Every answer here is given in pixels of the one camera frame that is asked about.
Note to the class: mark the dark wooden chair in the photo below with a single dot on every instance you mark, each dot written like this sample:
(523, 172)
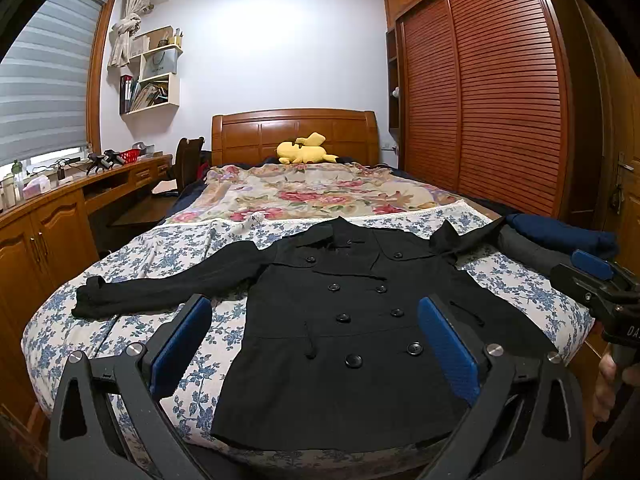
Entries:
(187, 162)

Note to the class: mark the long wooden desk cabinet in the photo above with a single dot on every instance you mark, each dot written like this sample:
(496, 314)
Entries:
(45, 242)

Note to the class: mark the wooden louvered wardrobe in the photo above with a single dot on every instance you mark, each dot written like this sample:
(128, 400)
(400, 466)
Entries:
(498, 100)

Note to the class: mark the folded grey garment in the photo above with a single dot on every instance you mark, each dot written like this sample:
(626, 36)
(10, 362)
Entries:
(519, 248)

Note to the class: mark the person's right hand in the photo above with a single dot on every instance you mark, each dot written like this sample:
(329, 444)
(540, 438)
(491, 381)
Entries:
(605, 389)

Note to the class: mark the yellow plush toy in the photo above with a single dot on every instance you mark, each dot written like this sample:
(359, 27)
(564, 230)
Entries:
(307, 150)

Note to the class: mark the red floral beige blanket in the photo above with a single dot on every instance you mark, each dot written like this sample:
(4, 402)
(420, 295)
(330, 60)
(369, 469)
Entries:
(313, 191)

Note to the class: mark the white wall shelf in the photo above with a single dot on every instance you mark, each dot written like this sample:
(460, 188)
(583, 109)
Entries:
(150, 79)

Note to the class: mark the wooden bed headboard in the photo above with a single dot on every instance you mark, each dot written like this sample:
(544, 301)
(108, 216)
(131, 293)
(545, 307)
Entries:
(250, 138)

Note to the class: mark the door handle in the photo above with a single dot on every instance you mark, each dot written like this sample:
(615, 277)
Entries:
(622, 165)

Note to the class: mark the folded navy blue garment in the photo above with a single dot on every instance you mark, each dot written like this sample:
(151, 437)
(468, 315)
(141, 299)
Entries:
(556, 235)

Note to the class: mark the black double-breasted coat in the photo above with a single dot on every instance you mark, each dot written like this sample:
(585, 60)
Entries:
(332, 355)

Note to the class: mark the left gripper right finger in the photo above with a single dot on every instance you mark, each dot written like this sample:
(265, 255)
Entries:
(524, 419)

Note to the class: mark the red basket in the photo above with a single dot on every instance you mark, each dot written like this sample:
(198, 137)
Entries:
(130, 156)

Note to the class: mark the tied beige curtain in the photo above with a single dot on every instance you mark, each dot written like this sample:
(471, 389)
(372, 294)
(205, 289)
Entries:
(125, 28)

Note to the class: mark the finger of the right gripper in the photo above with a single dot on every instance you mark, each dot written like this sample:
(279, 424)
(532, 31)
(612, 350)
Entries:
(592, 265)
(577, 285)

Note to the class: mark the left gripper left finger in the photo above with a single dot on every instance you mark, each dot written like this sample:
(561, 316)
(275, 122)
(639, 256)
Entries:
(85, 441)

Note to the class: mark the grey zebra window blind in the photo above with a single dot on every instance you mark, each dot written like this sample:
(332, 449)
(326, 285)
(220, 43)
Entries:
(44, 78)

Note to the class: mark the blue floral white quilt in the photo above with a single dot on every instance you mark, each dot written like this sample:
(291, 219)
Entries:
(55, 332)

